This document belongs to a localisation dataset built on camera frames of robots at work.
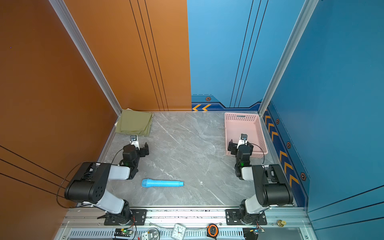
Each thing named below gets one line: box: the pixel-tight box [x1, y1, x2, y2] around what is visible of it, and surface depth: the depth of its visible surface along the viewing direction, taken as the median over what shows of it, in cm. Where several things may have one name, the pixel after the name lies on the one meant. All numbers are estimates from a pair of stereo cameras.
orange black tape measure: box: [206, 223, 219, 240], surface depth 69 cm
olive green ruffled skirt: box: [114, 109, 154, 136], surface depth 108 cm
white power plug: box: [141, 227, 161, 240], surface depth 65 cm
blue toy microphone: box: [141, 178, 185, 188], surface depth 84 cm
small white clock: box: [171, 223, 186, 240], surface depth 70 cm
